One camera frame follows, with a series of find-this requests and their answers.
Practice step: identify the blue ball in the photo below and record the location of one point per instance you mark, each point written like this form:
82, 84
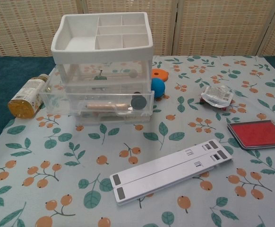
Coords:
158, 88

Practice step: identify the amber drink bottle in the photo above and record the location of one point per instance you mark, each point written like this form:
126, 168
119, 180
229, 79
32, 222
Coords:
27, 97

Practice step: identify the bamboo folding screen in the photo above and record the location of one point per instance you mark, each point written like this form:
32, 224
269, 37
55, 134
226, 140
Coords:
210, 28

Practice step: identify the white folding stand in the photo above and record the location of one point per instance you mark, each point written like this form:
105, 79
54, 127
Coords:
165, 172

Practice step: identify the dark grey round disc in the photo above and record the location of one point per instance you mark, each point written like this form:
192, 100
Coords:
139, 104

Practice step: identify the floral tablecloth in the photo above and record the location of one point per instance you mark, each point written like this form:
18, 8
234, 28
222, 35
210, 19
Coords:
80, 208

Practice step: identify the clear plastic packet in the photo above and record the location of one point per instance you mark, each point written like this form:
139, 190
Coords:
216, 97

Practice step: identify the wooden stick with red band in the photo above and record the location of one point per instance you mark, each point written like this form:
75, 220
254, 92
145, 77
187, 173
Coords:
102, 106

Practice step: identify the orange round disc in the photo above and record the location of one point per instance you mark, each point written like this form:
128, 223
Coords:
161, 74

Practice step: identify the white plastic drawer organizer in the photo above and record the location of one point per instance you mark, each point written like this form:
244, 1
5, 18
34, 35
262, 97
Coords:
80, 35

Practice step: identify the red ink pad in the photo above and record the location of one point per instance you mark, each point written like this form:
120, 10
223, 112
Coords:
260, 134

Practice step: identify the clear plastic drawer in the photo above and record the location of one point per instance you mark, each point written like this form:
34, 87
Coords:
57, 104
137, 119
118, 86

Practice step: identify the small green figure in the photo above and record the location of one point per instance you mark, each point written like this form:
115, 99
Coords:
100, 76

